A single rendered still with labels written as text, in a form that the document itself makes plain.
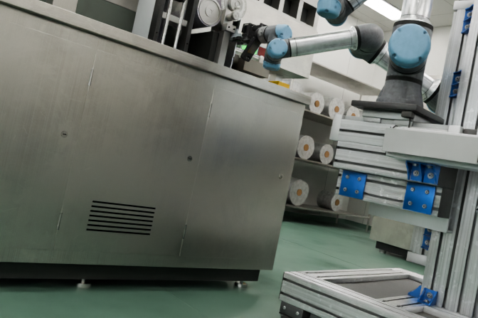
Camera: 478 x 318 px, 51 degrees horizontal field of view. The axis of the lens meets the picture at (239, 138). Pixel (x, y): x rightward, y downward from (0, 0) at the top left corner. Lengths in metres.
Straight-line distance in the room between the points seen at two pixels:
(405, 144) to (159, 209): 0.92
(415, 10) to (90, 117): 1.08
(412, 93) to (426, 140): 0.26
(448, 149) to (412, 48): 0.32
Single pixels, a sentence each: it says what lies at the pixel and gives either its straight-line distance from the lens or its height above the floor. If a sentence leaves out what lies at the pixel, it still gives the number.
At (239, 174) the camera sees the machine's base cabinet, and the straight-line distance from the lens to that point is 2.09.
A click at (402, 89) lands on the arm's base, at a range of 1.68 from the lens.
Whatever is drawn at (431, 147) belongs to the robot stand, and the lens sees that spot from 1.46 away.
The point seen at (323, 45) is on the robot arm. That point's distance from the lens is 2.04.
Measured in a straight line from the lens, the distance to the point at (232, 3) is 2.37.
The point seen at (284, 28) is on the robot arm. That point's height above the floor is 1.13.
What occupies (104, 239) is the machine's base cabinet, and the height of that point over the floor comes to 0.19.
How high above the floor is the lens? 0.54
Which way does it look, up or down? 3 degrees up
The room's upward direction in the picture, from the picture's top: 12 degrees clockwise
